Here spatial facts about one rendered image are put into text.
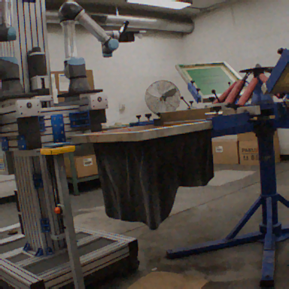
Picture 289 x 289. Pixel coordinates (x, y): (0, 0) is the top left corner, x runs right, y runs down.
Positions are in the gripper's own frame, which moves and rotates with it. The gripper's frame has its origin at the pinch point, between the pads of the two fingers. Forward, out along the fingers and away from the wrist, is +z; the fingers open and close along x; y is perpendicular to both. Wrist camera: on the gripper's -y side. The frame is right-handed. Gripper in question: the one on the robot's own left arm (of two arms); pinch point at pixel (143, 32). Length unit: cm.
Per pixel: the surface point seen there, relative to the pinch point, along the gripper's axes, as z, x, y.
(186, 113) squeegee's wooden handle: -8, 73, 54
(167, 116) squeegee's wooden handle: -12, 58, 57
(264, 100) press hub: 71, 53, 54
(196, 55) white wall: 287, -392, 5
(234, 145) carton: 274, -253, 170
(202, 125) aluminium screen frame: -16, 104, 56
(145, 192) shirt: -50, 107, 84
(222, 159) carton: 264, -277, 199
